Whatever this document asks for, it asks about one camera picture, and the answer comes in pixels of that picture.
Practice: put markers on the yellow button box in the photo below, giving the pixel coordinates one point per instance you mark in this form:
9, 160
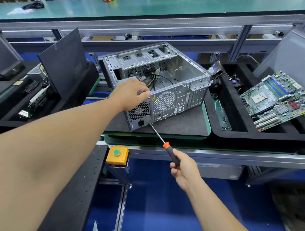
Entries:
116, 158

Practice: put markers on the black foam tray with parts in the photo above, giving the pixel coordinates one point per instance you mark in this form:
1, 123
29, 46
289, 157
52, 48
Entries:
76, 90

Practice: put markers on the black plastic bracket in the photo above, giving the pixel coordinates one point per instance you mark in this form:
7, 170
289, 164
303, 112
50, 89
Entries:
31, 86

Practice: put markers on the silver hard drive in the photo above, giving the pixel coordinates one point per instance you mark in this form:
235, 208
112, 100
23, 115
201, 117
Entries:
213, 69

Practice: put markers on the black metal side panel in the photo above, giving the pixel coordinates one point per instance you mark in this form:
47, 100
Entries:
63, 61

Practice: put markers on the person's left fingers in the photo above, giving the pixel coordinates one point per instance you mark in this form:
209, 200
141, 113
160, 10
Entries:
144, 91

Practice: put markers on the person's left hand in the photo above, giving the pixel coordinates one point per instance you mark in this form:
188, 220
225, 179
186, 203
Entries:
128, 94

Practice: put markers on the person's right thumb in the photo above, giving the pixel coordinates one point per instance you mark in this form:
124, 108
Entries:
180, 156

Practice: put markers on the person's left forearm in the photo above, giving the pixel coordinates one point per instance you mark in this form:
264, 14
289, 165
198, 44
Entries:
54, 147

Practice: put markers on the silver computer case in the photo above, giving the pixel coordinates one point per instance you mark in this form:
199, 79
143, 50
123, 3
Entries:
184, 71

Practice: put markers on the aluminium conveyor frame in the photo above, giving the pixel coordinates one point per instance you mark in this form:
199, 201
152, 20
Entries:
166, 31

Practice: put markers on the black front bezel panel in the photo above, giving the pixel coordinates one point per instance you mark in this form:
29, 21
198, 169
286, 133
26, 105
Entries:
9, 61

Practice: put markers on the grey metal side panel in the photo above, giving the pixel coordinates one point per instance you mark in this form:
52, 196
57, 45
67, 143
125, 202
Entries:
283, 54

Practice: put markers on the person's right forearm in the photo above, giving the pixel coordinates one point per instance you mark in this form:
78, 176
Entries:
212, 209

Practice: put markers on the black foam tray with motherboard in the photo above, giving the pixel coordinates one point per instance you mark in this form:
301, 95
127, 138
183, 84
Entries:
238, 114

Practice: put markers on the green memory stick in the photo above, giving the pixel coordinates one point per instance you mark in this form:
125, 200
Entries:
222, 116

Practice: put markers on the black perforated board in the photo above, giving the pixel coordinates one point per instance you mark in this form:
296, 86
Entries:
78, 195

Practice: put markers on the grey computer box under conveyor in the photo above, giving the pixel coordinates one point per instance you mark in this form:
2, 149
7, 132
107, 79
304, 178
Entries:
219, 171

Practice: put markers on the green edged dark pallet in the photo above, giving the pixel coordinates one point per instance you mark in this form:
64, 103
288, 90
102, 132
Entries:
185, 123

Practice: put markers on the person's right hand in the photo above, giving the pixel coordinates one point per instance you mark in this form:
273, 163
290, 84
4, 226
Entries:
188, 172

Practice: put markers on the green push button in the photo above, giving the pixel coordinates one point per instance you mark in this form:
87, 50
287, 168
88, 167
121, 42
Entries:
116, 152

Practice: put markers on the black cooling fan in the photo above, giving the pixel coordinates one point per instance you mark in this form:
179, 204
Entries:
234, 81

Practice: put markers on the small gold processor chip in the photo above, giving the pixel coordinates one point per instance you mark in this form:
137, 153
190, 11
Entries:
18, 82

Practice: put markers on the green computer motherboard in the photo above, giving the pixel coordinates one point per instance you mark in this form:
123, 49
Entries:
274, 100

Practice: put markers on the clear plastic bag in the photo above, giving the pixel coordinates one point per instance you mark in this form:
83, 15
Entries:
16, 11

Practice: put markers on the grey power supply unit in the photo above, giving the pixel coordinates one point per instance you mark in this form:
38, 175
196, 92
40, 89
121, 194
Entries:
140, 114

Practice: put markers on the green expansion card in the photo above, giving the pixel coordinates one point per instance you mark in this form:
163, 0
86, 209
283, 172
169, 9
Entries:
38, 100

